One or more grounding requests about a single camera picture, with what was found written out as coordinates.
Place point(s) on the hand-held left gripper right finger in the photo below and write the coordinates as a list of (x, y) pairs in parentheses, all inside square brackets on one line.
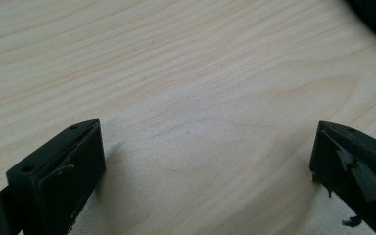
[(355, 166)]

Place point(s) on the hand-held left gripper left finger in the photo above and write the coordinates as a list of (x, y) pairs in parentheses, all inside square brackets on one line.
[(55, 182)]

